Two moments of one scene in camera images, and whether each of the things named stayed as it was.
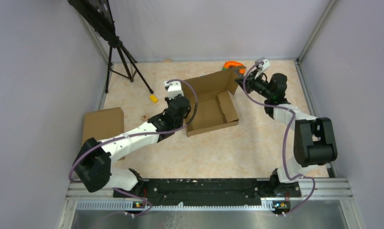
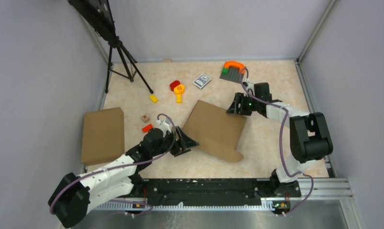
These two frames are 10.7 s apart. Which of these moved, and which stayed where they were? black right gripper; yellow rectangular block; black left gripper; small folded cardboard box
Moved: black right gripper; black left gripper
Stayed: small folded cardboard box; yellow rectangular block
